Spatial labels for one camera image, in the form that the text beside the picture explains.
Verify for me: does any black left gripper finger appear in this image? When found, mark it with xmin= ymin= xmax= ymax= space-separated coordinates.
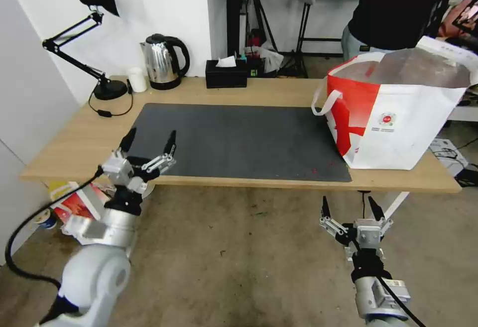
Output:
xmin=113 ymin=128 xmax=137 ymax=160
xmin=143 ymin=130 xmax=177 ymax=175

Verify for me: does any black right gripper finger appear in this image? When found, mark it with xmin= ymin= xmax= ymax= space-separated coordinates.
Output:
xmin=367 ymin=196 xmax=393 ymax=236
xmin=319 ymin=196 xmax=347 ymax=244

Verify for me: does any red white takeout bag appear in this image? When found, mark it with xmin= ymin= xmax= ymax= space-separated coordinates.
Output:
xmin=312 ymin=36 xmax=478 ymax=171

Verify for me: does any clear plastic bag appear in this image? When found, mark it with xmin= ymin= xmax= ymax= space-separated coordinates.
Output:
xmin=259 ymin=46 xmax=285 ymax=78

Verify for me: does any red white cardboard box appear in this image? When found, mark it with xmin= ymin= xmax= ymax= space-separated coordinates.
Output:
xmin=52 ymin=181 xmax=113 ymax=232

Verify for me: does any black desk lamp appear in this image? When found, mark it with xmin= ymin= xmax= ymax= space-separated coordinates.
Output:
xmin=42 ymin=0 xmax=129 ymax=101

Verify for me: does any white cup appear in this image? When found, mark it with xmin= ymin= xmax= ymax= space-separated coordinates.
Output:
xmin=126 ymin=67 xmax=148 ymax=93

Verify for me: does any yellow package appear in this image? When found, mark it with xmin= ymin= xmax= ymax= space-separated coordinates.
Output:
xmin=48 ymin=180 xmax=80 ymax=202

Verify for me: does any dark grey desk mat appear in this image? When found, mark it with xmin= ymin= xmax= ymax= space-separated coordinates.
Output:
xmin=120 ymin=103 xmax=353 ymax=183

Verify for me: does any steel electric kettle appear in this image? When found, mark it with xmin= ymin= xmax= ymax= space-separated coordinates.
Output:
xmin=140 ymin=34 xmax=190 ymax=90

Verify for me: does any white round can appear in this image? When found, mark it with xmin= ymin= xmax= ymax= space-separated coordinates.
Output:
xmin=35 ymin=209 xmax=57 ymax=231

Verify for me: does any black tissue box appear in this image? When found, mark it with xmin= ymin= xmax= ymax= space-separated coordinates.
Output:
xmin=205 ymin=59 xmax=248 ymax=89

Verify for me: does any black light stand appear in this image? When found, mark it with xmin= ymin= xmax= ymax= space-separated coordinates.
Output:
xmin=280 ymin=2 xmax=318 ymax=78
xmin=240 ymin=0 xmax=281 ymax=78

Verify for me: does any person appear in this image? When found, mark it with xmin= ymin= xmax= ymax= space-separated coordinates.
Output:
xmin=342 ymin=0 xmax=464 ymax=59

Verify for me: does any black hanging cable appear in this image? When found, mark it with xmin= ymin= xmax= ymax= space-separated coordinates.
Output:
xmin=358 ymin=191 xmax=369 ymax=220

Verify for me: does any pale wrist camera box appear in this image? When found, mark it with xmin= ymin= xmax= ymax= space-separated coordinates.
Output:
xmin=101 ymin=151 xmax=136 ymax=187
xmin=353 ymin=219 xmax=381 ymax=249

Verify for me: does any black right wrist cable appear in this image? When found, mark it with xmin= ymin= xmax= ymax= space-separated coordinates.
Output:
xmin=351 ymin=241 xmax=426 ymax=327

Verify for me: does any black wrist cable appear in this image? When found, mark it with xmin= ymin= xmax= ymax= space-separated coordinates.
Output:
xmin=5 ymin=166 xmax=104 ymax=313
xmin=351 ymin=241 xmax=426 ymax=327

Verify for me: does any black lamp cord with switch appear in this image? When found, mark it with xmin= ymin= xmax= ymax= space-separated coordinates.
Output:
xmin=88 ymin=80 xmax=134 ymax=118

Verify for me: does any white box with cables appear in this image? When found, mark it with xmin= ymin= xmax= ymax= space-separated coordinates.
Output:
xmin=429 ymin=138 xmax=470 ymax=178

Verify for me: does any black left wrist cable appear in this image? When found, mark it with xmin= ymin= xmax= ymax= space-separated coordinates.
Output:
xmin=5 ymin=166 xmax=104 ymax=313

